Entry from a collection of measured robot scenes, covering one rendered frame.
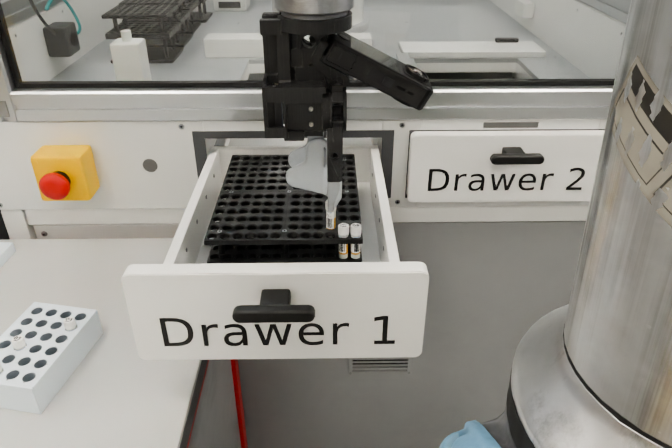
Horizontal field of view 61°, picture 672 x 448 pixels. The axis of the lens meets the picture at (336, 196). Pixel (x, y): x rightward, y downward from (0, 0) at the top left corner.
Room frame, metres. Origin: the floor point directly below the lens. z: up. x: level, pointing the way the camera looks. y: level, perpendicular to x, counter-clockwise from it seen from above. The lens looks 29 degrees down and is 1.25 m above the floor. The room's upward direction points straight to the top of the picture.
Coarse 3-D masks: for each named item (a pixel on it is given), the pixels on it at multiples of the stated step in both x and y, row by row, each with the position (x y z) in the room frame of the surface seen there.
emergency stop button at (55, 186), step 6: (48, 174) 0.70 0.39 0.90; (54, 174) 0.70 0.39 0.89; (60, 174) 0.70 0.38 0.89; (42, 180) 0.69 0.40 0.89; (48, 180) 0.69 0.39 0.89; (54, 180) 0.69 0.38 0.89; (60, 180) 0.69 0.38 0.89; (66, 180) 0.70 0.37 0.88; (42, 186) 0.69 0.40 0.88; (48, 186) 0.69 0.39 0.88; (54, 186) 0.69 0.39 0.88; (60, 186) 0.69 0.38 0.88; (66, 186) 0.70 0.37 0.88; (42, 192) 0.69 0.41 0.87; (48, 192) 0.69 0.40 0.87; (54, 192) 0.69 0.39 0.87; (60, 192) 0.69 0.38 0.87; (66, 192) 0.70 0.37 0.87; (54, 198) 0.69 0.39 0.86; (60, 198) 0.69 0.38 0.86
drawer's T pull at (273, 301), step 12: (264, 300) 0.41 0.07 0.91; (276, 300) 0.41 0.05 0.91; (288, 300) 0.41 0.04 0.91; (240, 312) 0.40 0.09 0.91; (252, 312) 0.40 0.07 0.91; (264, 312) 0.40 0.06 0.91; (276, 312) 0.40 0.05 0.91; (288, 312) 0.40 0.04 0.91; (300, 312) 0.40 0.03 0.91; (312, 312) 0.40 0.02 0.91
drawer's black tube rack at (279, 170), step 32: (256, 160) 0.73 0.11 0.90; (352, 160) 0.73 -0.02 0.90; (224, 192) 0.64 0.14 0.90; (256, 192) 0.64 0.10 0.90; (288, 192) 0.64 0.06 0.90; (352, 192) 0.64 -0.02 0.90; (224, 224) 0.56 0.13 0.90; (256, 224) 0.56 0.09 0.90; (288, 224) 0.56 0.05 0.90; (320, 224) 0.56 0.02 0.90; (224, 256) 0.54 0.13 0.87; (256, 256) 0.54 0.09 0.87; (288, 256) 0.54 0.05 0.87; (320, 256) 0.54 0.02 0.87
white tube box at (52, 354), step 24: (24, 312) 0.53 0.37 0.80; (48, 312) 0.53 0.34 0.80; (72, 312) 0.53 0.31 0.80; (96, 312) 0.53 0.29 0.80; (0, 336) 0.49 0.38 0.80; (24, 336) 0.49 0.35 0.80; (48, 336) 0.49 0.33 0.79; (72, 336) 0.49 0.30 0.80; (96, 336) 0.52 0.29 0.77; (0, 360) 0.45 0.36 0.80; (24, 360) 0.45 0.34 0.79; (48, 360) 0.45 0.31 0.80; (72, 360) 0.47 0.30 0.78; (0, 384) 0.42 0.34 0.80; (24, 384) 0.42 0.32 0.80; (48, 384) 0.43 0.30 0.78; (24, 408) 0.41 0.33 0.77
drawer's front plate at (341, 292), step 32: (128, 288) 0.43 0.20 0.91; (160, 288) 0.43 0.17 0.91; (192, 288) 0.43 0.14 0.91; (224, 288) 0.43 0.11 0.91; (256, 288) 0.43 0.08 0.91; (288, 288) 0.43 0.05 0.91; (320, 288) 0.43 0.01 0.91; (352, 288) 0.43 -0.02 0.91; (384, 288) 0.43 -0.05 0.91; (416, 288) 0.43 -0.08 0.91; (192, 320) 0.43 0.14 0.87; (224, 320) 0.43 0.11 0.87; (320, 320) 0.43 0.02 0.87; (352, 320) 0.43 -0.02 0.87; (416, 320) 0.43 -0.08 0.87; (160, 352) 0.43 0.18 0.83; (192, 352) 0.43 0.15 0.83; (224, 352) 0.43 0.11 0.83; (256, 352) 0.43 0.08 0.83; (288, 352) 0.43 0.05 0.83; (320, 352) 0.43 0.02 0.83; (352, 352) 0.43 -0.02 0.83; (384, 352) 0.43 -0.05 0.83; (416, 352) 0.43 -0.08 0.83
